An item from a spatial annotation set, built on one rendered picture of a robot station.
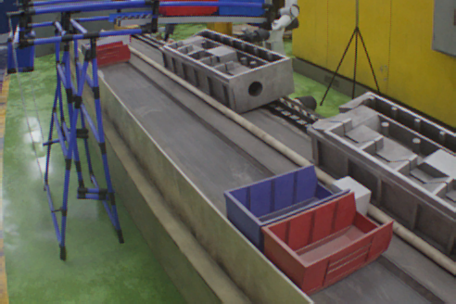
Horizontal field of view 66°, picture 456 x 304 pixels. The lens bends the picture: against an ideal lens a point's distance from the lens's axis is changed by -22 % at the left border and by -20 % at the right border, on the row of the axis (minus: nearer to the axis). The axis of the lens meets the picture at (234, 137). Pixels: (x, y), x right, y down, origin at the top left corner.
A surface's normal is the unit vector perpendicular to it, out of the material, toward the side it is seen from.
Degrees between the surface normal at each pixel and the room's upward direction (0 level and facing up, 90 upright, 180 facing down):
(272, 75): 90
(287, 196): 88
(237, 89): 90
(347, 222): 88
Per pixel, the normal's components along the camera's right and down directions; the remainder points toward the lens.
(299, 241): 0.49, 0.34
